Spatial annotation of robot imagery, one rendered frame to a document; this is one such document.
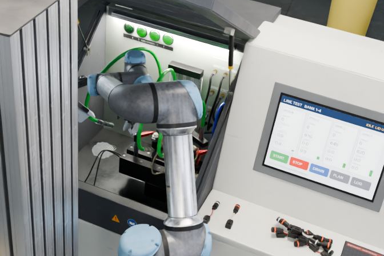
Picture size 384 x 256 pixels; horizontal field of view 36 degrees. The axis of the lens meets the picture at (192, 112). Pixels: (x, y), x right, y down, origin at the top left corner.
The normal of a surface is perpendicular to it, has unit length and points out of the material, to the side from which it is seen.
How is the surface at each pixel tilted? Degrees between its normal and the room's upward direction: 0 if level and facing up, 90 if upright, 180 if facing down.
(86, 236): 90
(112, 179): 0
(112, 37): 90
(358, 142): 76
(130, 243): 7
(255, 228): 0
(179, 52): 90
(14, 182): 90
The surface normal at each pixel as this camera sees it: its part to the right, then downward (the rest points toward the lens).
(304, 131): -0.36, 0.26
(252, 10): 0.10, -0.83
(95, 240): -0.39, 0.48
